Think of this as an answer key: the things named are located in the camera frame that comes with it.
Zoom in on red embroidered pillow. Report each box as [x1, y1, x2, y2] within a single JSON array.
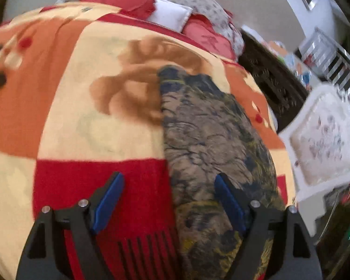
[[182, 14, 237, 60]]

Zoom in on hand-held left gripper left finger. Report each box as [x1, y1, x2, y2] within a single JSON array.
[[16, 171, 126, 280]]

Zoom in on white pillow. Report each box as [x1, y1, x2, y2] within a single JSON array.
[[147, 0, 193, 33]]

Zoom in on orange red printed blanket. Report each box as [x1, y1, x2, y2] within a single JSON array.
[[0, 1, 298, 280]]

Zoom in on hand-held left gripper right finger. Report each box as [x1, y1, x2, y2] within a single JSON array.
[[214, 173, 323, 280]]

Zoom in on white embroidered cushion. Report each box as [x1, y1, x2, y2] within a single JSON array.
[[278, 84, 350, 237]]

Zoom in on colourful clutter on cabinet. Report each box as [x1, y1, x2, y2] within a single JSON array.
[[267, 39, 314, 89]]

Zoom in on white slatted rail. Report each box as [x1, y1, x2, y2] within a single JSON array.
[[298, 27, 350, 95]]

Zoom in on brown olive patterned garment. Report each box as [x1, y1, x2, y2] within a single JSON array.
[[157, 65, 287, 280]]

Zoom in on dark carved wooden cabinet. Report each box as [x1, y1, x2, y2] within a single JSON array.
[[238, 30, 310, 130]]

